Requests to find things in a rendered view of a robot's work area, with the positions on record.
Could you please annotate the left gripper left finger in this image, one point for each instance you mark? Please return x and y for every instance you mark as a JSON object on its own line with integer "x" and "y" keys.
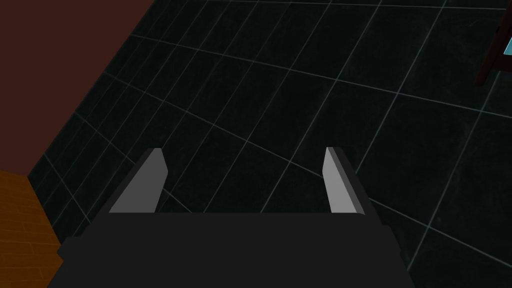
{"x": 140, "y": 188}

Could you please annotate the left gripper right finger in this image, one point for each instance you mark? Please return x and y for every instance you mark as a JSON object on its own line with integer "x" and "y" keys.
{"x": 342, "y": 188}

